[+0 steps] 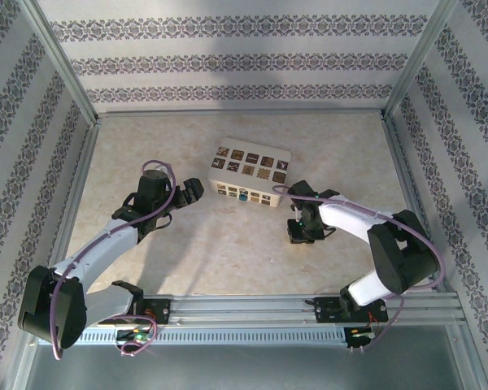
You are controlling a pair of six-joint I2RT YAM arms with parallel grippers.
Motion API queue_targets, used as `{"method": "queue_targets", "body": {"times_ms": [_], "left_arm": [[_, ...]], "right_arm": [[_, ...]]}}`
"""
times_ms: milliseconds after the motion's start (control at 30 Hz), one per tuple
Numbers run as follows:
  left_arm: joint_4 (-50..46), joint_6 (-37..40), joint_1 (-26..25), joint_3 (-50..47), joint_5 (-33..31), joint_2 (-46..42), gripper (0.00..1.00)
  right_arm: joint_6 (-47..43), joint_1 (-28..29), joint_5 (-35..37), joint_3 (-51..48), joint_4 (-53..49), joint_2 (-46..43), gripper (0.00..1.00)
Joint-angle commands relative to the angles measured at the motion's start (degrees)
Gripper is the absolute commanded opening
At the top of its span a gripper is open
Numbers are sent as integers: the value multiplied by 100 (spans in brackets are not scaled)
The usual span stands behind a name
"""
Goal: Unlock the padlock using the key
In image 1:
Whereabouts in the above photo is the aluminium frame side rail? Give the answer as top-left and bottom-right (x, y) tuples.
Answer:
(40, 117), (102, 296)
(380, 115), (451, 293)

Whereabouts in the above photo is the aluminium frame post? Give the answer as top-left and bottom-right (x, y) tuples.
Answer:
(23, 0), (102, 125)
(381, 0), (464, 121)

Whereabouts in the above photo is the white box with picture tiles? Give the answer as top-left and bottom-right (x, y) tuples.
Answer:
(207, 136), (294, 210)

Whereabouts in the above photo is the aluminium frame rail long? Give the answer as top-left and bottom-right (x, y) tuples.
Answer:
(95, 109), (387, 119)

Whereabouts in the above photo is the grey slotted cable duct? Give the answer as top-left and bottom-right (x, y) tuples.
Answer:
(37, 327), (347, 346)

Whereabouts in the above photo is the aluminium mounting rail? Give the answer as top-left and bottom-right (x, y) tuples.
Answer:
(22, 294), (463, 326)

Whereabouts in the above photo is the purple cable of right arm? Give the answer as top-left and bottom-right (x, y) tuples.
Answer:
(271, 184), (447, 353)

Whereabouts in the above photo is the grey metal sheet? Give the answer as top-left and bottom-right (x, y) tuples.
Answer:
(18, 324), (479, 390)

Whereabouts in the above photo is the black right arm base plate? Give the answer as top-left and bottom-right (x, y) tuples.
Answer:
(313, 296), (388, 325)

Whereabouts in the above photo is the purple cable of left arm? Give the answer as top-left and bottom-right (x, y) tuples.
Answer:
(48, 159), (176, 361)

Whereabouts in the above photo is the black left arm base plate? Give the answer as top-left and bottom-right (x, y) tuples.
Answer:
(140, 297), (172, 326)

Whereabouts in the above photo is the small circuit board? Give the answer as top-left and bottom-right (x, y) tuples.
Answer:
(115, 329), (154, 343)
(346, 327), (377, 350)

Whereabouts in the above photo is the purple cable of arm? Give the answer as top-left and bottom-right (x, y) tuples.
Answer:
(271, 184), (447, 353)
(48, 159), (176, 361)

